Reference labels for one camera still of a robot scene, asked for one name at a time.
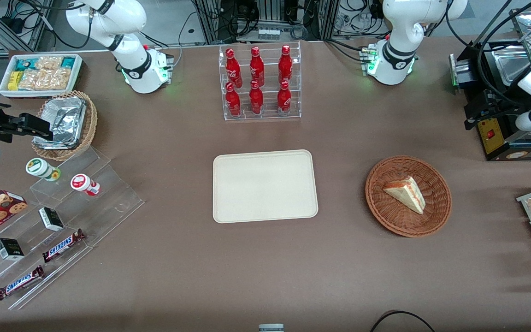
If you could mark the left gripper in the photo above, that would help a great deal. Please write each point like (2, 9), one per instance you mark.
(500, 104)

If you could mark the triangular sandwich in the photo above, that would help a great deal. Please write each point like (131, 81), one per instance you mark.
(408, 193)

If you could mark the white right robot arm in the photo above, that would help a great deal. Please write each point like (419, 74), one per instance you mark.
(132, 27)

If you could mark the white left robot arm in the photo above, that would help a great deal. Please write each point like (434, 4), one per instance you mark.
(399, 27)

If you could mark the oval tan wicker basket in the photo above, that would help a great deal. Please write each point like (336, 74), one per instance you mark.
(90, 124)

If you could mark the round brown wicker basket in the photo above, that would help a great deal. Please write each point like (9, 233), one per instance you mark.
(385, 207)

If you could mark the cream rectangular tray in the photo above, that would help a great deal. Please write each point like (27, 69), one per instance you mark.
(265, 186)

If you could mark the aluminium foil containers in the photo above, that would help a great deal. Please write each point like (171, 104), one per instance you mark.
(65, 122)

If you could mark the black food warmer machine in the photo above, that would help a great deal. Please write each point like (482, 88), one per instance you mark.
(500, 138)

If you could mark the green lid yogurt cup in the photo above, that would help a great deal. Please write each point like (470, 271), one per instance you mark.
(38, 168)

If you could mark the large clear cracker bag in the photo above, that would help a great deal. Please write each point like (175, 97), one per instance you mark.
(46, 79)

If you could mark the yellow snack pack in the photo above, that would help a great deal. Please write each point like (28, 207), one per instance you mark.
(14, 80)

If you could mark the teal snack pack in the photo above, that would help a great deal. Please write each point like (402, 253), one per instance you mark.
(25, 63)
(68, 62)

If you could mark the white snack bin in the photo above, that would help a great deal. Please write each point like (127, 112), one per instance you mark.
(77, 74)

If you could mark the small clear cracker bag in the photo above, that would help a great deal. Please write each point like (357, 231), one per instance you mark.
(49, 62)

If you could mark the red lid yogurt cup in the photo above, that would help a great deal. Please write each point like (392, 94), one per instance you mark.
(82, 183)

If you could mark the small black box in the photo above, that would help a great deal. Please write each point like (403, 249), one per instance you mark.
(9, 249)
(51, 219)

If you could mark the clear acrylic stepped stand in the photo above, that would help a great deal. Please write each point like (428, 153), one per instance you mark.
(109, 198)

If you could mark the snickers bar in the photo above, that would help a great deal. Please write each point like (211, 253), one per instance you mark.
(19, 282)
(62, 246)

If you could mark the red cola bottle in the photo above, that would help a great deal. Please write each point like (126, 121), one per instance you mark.
(284, 99)
(285, 64)
(233, 101)
(256, 67)
(256, 99)
(233, 69)

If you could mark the clear acrylic bottle rack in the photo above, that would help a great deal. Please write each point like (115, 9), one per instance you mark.
(268, 115)

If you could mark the white power strip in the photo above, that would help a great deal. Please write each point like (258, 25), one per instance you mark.
(268, 34)

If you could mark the small grey block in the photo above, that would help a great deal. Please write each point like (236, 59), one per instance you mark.
(271, 328)

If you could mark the aluminium frame rack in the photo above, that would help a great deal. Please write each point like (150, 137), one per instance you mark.
(215, 18)

